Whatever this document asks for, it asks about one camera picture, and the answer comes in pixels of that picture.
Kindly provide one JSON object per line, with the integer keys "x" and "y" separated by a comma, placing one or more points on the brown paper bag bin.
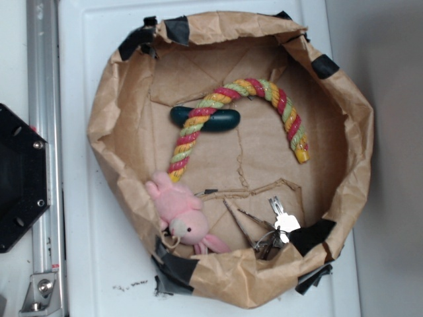
{"x": 305, "y": 136}

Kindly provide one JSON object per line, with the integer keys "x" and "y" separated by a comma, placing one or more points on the dark green oblong toy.
{"x": 220, "y": 121}

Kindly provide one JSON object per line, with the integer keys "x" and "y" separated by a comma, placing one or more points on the pink plush bunny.
{"x": 180, "y": 213}

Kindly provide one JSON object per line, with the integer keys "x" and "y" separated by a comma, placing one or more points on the silver key bunch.
{"x": 277, "y": 233}

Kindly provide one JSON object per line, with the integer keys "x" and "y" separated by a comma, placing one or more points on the white tray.
{"x": 109, "y": 272}

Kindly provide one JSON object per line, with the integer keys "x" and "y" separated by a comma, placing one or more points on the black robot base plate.
{"x": 24, "y": 184}

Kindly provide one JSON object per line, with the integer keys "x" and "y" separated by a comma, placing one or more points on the aluminium extrusion rail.
{"x": 48, "y": 233}

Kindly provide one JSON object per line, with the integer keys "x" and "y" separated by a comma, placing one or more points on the metal corner bracket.
{"x": 42, "y": 297}

